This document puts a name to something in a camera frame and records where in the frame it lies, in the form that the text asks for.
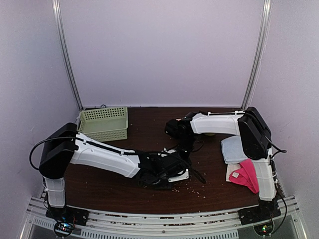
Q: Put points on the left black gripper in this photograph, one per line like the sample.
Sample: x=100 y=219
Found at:
x=158 y=186

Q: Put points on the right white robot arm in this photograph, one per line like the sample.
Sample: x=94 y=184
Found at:
x=248 y=148

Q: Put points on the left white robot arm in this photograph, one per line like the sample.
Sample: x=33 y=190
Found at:
x=69 y=146

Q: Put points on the cream white towel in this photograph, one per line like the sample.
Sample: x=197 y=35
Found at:
x=231 y=171

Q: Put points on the light blue towel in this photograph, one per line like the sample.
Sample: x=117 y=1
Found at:
x=232 y=150

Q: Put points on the pink towel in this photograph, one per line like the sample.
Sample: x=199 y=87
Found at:
x=245 y=176

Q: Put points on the green perforated plastic basket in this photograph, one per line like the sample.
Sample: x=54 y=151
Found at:
x=104 y=124

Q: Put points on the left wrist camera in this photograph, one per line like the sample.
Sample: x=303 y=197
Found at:
x=183 y=175

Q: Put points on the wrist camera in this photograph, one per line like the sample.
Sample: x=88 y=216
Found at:
x=183 y=175
x=169 y=151

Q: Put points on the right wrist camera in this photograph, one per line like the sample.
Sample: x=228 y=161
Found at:
x=169 y=151

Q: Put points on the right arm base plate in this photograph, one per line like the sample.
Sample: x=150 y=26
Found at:
x=259 y=215

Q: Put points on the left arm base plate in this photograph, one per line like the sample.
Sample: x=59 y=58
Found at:
x=66 y=219

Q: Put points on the right aluminium frame post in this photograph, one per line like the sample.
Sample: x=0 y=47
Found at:
x=260 y=47

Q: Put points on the aluminium frame post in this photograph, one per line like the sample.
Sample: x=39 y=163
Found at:
x=65 y=54
x=260 y=47

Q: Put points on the left aluminium frame post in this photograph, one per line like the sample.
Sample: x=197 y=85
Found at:
x=65 y=54

